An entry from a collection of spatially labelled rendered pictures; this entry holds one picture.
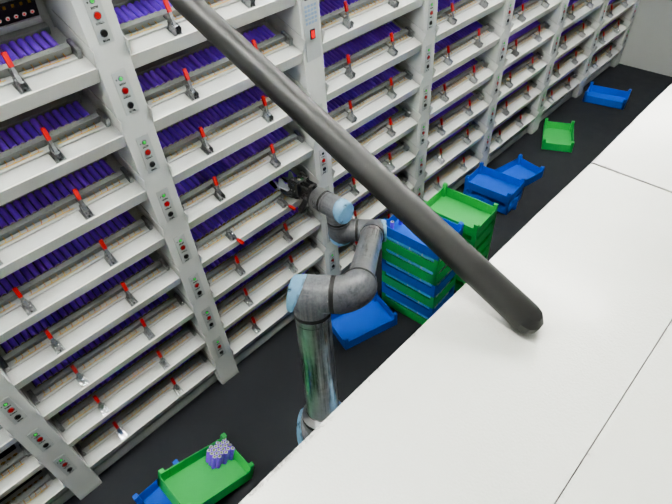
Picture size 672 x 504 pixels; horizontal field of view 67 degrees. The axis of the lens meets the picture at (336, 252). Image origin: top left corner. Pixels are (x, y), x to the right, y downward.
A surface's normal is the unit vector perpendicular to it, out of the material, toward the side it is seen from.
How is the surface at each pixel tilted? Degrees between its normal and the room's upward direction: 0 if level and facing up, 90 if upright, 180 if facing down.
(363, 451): 0
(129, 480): 0
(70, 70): 21
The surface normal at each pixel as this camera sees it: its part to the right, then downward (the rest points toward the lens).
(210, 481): 0.20, -0.86
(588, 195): -0.06, -0.72
